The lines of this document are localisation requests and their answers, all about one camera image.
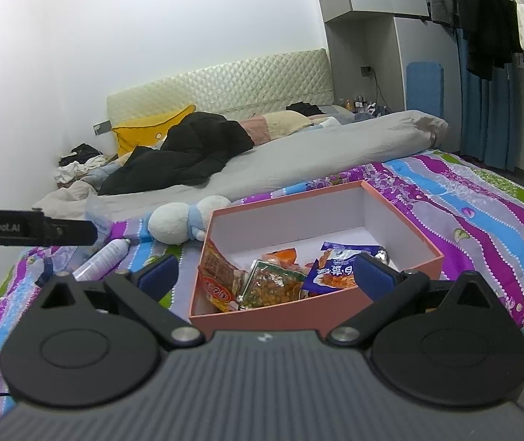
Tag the group of small bottles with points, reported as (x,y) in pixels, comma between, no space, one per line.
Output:
(363,106)

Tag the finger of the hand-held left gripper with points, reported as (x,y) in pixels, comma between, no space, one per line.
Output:
(71,232)

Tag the white spray can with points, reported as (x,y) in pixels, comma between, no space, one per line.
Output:
(101,259)

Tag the small black garment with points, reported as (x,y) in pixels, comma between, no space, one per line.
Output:
(305,109)

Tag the white and blue plush toy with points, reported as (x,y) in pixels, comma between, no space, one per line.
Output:
(174,223)

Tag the hanging clothes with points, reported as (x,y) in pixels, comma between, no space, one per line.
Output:
(496,14)

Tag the clear red-printed snack bag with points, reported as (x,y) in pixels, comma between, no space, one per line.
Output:
(218,275)

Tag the pile of clothes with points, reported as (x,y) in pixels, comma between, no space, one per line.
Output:
(83,165)

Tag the blue curtain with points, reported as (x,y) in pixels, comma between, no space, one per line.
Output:
(487,115)

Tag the clear wrap with blue item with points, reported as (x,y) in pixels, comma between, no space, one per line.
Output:
(45,272)

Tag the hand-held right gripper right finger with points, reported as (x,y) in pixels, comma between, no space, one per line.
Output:
(372,274)

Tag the green snack packet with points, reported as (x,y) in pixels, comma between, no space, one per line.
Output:
(273,287)

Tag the blue and white snack packet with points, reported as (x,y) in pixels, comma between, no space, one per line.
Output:
(331,271)

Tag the yellow pillow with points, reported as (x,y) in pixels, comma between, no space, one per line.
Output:
(142,131)

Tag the grey wall socket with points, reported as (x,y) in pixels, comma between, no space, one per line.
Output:
(102,127)

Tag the orange snack packet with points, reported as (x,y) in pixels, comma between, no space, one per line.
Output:
(282,257)

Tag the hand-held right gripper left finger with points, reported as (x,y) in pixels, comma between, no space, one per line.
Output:
(161,274)

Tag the grey wardrobe cabinet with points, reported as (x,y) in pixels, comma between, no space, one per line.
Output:
(372,18)

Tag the blue padded board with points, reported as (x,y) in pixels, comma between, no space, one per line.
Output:
(424,87)

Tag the pink and cream pillow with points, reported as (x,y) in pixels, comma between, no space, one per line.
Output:
(276,124)

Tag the grey duvet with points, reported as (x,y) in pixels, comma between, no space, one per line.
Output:
(312,156)

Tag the floral printed bedsheet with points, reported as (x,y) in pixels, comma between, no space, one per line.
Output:
(487,220)

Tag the pink cardboard box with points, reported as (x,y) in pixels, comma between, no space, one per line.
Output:
(298,225)

